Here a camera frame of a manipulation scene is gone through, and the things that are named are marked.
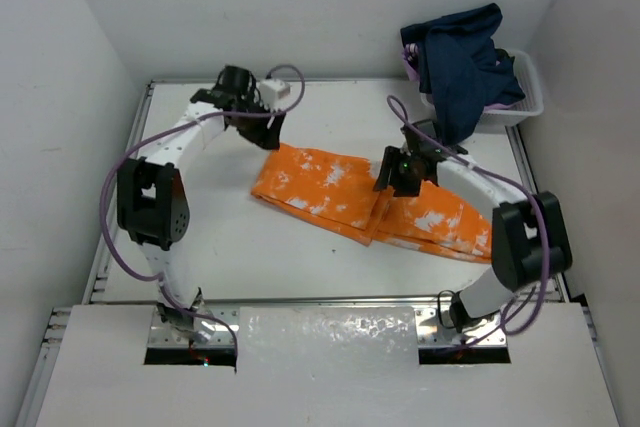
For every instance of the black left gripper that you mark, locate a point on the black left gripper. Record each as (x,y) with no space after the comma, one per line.
(268,134)

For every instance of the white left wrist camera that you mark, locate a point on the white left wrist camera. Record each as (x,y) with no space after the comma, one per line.
(272,91)

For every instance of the dark navy blue trousers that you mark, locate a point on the dark navy blue trousers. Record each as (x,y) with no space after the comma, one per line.
(471,28)

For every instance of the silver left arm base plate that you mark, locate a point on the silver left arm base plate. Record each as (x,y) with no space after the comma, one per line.
(173,330)

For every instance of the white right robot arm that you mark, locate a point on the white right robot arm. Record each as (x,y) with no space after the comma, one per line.
(529,241)

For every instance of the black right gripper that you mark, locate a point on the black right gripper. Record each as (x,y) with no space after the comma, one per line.
(390,176)

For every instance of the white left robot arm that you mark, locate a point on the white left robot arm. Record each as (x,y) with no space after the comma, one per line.
(151,201)

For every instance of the orange tie-dye trousers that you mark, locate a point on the orange tie-dye trousers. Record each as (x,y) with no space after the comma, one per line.
(336,192)

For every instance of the white front cover panel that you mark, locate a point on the white front cover panel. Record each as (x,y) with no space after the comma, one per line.
(302,366)

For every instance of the white plastic laundry basket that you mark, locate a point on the white plastic laundry basket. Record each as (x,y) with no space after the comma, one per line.
(466,83)

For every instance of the lilac garment in basket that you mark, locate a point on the lilac garment in basket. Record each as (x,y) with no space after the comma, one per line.
(410,59)

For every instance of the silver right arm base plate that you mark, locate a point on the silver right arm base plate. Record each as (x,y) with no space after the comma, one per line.
(433,334)

